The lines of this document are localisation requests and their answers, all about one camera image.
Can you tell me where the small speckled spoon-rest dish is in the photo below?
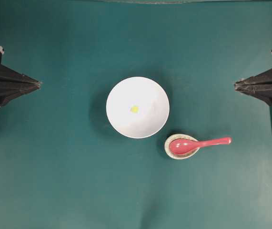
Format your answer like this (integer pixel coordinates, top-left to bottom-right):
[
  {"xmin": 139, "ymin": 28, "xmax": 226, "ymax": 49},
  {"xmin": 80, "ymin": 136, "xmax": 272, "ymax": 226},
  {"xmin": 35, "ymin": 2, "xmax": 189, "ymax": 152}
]
[{"xmin": 164, "ymin": 134, "xmax": 199, "ymax": 160}]

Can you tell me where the yellow hexagonal prism block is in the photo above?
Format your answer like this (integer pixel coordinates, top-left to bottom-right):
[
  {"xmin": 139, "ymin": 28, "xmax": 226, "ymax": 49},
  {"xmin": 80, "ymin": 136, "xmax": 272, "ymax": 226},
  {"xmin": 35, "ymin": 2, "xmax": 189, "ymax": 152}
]
[{"xmin": 131, "ymin": 106, "xmax": 139, "ymax": 114}]

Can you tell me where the white round bowl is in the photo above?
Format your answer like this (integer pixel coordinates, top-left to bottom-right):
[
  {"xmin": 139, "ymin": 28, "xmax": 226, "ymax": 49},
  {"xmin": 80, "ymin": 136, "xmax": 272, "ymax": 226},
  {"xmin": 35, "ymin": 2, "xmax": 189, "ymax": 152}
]
[{"xmin": 106, "ymin": 77, "xmax": 170, "ymax": 139}]

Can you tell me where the pink ceramic spoon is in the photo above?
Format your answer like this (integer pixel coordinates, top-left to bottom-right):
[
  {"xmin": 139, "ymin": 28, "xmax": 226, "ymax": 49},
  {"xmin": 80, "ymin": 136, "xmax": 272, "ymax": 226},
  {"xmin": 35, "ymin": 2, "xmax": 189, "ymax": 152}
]
[{"xmin": 169, "ymin": 137, "xmax": 232, "ymax": 155}]

